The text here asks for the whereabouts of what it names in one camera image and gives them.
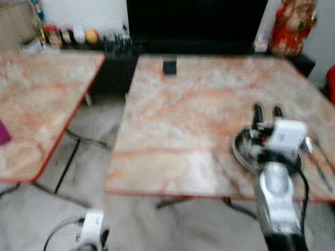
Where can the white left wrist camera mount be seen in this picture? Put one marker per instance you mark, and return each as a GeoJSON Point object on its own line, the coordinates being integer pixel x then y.
{"type": "Point", "coordinates": [92, 225]}

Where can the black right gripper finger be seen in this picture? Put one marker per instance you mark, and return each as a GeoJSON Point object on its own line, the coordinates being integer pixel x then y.
{"type": "Point", "coordinates": [257, 116]}
{"type": "Point", "coordinates": [278, 113]}

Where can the orange marble pattern table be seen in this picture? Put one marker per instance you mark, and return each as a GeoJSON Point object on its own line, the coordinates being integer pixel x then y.
{"type": "Point", "coordinates": [183, 120]}
{"type": "Point", "coordinates": [36, 104]}

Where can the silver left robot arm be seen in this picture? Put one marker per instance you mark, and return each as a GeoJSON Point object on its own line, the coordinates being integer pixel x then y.
{"type": "Point", "coordinates": [85, 247]}

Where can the black television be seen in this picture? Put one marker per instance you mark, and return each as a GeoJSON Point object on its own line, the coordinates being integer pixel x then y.
{"type": "Point", "coordinates": [199, 23]}

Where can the dark mug with pens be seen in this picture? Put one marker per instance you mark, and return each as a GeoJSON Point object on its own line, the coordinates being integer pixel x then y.
{"type": "Point", "coordinates": [124, 41]}

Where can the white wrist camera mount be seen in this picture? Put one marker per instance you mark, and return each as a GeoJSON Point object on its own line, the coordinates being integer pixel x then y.
{"type": "Point", "coordinates": [92, 225]}
{"type": "Point", "coordinates": [287, 135]}

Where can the purple plastic cup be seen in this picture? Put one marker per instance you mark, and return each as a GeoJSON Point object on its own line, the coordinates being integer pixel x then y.
{"type": "Point", "coordinates": [4, 133]}

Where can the red plastic stool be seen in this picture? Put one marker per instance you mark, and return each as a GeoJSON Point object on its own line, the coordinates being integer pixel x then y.
{"type": "Point", "coordinates": [332, 86]}

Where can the black white egg figurine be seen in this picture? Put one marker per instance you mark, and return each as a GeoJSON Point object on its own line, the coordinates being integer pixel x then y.
{"type": "Point", "coordinates": [66, 36]}

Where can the gold trophy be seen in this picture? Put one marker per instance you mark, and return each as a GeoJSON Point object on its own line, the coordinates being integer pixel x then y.
{"type": "Point", "coordinates": [37, 21]}

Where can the round steel plate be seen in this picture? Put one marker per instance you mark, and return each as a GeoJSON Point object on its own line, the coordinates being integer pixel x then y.
{"type": "Point", "coordinates": [239, 149]}

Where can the red lidded clear jar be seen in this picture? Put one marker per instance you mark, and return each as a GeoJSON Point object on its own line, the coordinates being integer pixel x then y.
{"type": "Point", "coordinates": [51, 36]}

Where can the red gold statue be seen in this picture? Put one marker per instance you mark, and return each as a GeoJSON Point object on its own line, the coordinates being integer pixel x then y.
{"type": "Point", "coordinates": [292, 29]}

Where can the yellow egg figurine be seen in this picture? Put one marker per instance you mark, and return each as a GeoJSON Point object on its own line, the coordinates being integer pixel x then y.
{"type": "Point", "coordinates": [91, 36]}

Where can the grey small figurine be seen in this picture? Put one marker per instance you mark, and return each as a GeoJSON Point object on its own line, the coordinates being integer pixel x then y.
{"type": "Point", "coordinates": [107, 39]}

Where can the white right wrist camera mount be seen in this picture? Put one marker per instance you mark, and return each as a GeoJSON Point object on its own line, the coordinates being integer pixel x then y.
{"type": "Point", "coordinates": [287, 135]}

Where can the silver metal spoon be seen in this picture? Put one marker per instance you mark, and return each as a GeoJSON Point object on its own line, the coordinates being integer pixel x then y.
{"type": "Point", "coordinates": [309, 145]}

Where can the black small box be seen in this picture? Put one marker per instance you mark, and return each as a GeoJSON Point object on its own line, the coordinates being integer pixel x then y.
{"type": "Point", "coordinates": [169, 67]}

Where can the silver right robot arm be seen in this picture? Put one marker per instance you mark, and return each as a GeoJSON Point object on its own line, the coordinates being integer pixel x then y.
{"type": "Point", "coordinates": [277, 204]}

